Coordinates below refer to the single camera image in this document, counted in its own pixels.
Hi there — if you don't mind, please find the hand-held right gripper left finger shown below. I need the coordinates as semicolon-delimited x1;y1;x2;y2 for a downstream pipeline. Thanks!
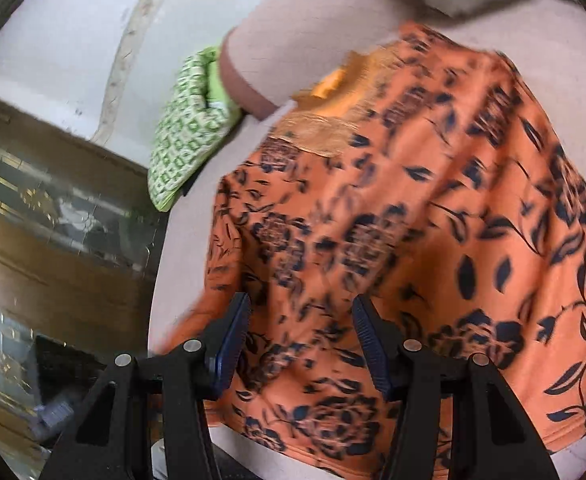
39;292;252;480

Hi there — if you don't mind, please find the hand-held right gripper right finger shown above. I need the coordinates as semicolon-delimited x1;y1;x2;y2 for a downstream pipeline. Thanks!
351;295;560;480

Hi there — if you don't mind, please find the orange floral garment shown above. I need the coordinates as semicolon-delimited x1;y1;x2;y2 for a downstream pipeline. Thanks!
160;20;586;480

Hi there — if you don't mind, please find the black box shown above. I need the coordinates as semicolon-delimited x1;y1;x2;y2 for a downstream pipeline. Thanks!
34;334;120;403

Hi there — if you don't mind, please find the wooden glass cabinet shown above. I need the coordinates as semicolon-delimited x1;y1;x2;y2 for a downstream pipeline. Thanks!
0;87;170;466

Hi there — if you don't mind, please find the green patterned cloth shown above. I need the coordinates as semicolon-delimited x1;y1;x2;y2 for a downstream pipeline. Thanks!
147;45;245;213

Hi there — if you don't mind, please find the pinkish bolster pillow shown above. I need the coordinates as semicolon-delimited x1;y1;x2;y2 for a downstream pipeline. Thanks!
220;0;454;122

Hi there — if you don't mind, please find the pinkish quilted bed cover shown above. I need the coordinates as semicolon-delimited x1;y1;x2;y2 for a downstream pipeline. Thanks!
145;0;586;480

